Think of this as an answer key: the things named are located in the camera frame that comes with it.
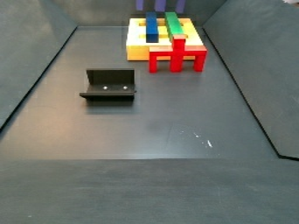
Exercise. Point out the purple three-legged block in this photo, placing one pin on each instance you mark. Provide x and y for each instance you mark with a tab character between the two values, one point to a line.
159	5

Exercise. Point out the black angled bracket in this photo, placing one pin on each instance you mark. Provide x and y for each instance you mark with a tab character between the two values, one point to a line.
110	84

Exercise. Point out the yellow slotted board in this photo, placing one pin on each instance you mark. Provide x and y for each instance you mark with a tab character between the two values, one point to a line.
136	46

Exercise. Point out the green long bar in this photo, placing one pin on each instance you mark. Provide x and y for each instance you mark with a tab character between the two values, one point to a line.
172	24

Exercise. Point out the blue long bar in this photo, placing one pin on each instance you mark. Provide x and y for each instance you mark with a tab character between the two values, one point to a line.
151	28

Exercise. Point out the red three-legged block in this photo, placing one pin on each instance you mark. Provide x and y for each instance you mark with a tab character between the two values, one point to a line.
176	52

